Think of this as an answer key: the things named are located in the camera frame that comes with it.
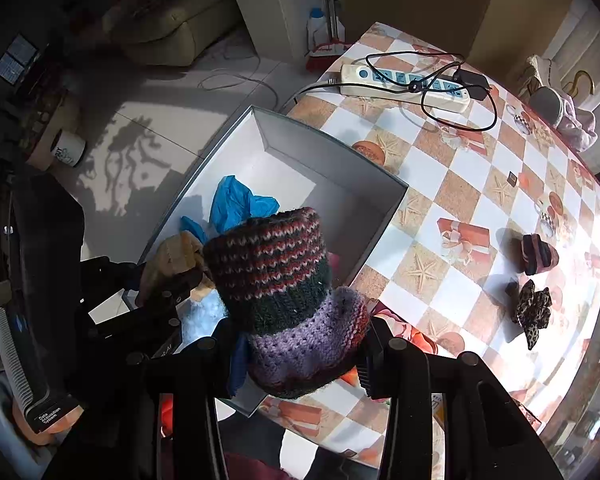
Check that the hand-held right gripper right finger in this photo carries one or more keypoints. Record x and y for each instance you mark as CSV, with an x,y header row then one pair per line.
x,y
367,375

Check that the blue plastic bag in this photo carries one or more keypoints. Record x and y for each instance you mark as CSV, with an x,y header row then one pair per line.
x,y
240,202

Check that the pink knitted hat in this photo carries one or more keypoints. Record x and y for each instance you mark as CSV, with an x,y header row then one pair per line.
x,y
540,255

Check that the blue glove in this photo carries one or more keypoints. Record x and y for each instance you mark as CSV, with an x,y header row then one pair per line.
x,y
194,229

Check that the light blue tulle puff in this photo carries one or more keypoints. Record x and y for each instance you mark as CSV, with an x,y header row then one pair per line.
x,y
205,317

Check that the black power adapter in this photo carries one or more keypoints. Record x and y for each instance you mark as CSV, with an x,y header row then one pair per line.
x,y
472,85

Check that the beige sofa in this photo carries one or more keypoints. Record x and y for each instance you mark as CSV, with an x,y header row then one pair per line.
x,y
180,20

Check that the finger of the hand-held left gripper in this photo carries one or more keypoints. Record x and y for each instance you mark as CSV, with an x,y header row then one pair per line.
x,y
145,317
110,272

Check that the leopard print scrunchie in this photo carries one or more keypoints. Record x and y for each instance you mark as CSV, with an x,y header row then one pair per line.
x,y
532,310

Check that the red broom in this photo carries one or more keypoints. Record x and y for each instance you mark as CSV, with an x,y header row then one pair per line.
x,y
325,57

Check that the white power strip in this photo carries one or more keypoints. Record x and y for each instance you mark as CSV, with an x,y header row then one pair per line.
x,y
380,82

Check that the pink cloth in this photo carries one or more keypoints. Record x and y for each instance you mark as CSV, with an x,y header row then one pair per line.
x,y
577,127

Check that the white grey cloth item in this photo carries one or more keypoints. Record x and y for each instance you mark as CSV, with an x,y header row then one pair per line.
x,y
550,105

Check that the grey cardboard box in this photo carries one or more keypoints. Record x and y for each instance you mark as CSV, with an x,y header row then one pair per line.
x,y
305,175

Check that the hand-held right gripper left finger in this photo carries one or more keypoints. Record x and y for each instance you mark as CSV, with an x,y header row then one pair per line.
x,y
237,360

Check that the white printed cup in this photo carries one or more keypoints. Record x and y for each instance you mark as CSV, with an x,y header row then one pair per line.
x,y
68,150

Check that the white plastic bottle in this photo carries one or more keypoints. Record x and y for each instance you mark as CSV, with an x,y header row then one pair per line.
x,y
317,30

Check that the striped purple knitted hat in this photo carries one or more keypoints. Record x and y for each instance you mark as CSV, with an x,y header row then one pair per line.
x,y
280,285

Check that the printed checkered tablecloth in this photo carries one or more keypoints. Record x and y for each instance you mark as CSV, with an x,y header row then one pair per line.
x,y
460,170

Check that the dark gridded panel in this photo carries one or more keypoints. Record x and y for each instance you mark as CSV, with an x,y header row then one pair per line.
x,y
15,57

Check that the beige soft cloth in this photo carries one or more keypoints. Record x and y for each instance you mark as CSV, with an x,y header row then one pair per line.
x,y
175,260

